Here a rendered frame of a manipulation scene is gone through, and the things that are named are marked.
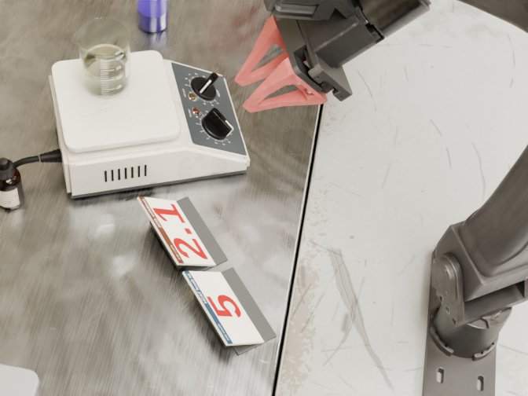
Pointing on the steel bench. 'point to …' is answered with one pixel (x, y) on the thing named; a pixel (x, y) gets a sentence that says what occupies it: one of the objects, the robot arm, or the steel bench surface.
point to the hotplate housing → (142, 158)
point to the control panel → (184, 74)
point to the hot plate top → (116, 107)
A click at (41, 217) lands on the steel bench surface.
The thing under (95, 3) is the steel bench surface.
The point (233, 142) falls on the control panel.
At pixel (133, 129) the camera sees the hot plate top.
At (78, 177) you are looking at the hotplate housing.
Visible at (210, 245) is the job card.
